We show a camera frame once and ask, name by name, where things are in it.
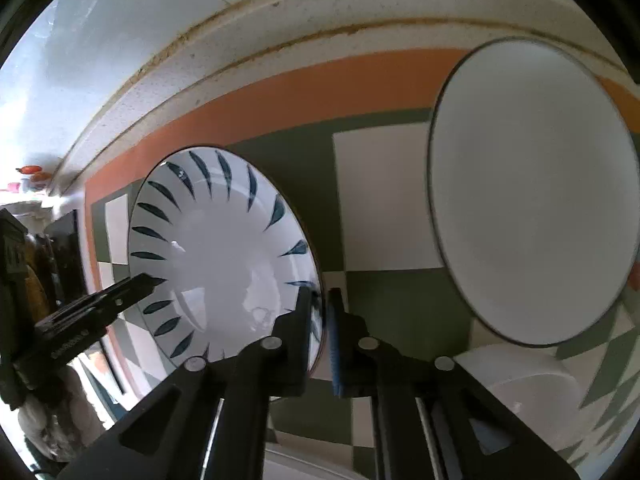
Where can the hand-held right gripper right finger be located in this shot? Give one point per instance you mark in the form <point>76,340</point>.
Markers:
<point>334,350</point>

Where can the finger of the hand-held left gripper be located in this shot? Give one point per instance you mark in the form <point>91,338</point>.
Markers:
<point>100,305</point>

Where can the black gas stove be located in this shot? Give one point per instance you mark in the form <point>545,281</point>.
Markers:
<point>62,247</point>

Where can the group of colourful wall stickers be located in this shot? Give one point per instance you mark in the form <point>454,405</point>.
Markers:
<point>30,169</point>

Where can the white plate with dark rim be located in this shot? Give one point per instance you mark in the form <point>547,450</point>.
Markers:
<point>525,185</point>

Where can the white bowl with dark rim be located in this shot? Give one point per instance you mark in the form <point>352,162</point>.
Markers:
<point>530,385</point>

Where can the mottled grey cloth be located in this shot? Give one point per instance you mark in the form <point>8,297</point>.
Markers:
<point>60,410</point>

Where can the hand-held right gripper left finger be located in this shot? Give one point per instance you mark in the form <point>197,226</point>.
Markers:
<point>300,322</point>

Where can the leaf pattern plate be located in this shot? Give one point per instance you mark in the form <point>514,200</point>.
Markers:
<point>210,260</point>

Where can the green white checkered cloth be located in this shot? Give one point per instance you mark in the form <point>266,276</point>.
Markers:
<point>400,210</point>

